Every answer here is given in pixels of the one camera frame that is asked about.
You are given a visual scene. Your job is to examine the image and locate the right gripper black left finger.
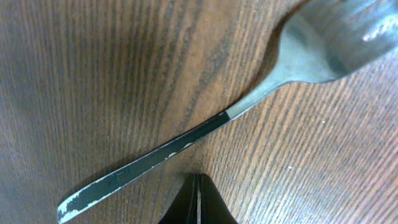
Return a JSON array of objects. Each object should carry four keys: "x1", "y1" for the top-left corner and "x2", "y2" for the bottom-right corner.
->
[{"x1": 159, "y1": 175, "x2": 198, "y2": 224}]

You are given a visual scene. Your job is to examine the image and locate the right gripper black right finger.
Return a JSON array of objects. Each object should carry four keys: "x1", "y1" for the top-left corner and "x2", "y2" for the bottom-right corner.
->
[{"x1": 199, "y1": 174, "x2": 237, "y2": 224}]

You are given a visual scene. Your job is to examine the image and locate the steel fork horizontal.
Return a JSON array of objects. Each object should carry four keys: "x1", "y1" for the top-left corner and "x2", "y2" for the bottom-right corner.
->
[{"x1": 57, "y1": 0, "x2": 397, "y2": 223}]

